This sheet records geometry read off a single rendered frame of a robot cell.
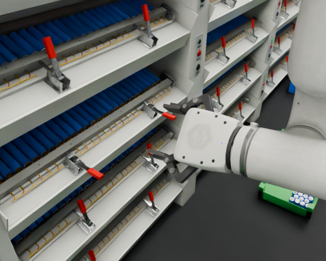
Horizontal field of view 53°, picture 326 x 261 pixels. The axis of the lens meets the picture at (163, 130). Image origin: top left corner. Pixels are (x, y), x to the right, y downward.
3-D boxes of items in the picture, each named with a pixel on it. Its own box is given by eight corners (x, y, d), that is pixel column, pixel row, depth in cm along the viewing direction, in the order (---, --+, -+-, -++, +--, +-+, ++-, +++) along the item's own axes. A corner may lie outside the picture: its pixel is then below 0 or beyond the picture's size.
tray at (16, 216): (182, 105, 101) (194, 83, 94) (7, 242, 60) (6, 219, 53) (134, 68, 105) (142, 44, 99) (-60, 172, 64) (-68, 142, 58)
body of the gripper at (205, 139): (245, 113, 52) (185, 103, 58) (226, 175, 50) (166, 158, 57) (257, 127, 58) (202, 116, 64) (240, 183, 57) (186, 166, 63)
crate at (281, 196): (310, 219, 120) (313, 209, 114) (257, 196, 130) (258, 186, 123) (334, 158, 134) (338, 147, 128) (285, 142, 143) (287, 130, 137)
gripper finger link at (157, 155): (177, 156, 58) (147, 147, 62) (171, 173, 58) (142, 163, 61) (184, 160, 61) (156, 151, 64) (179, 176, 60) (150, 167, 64)
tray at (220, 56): (264, 42, 148) (281, 15, 139) (197, 93, 107) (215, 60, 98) (228, 17, 153) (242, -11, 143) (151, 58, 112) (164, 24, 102)
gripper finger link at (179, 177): (208, 146, 57) (181, 138, 60) (192, 188, 56) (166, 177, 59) (210, 148, 58) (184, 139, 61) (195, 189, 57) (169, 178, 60)
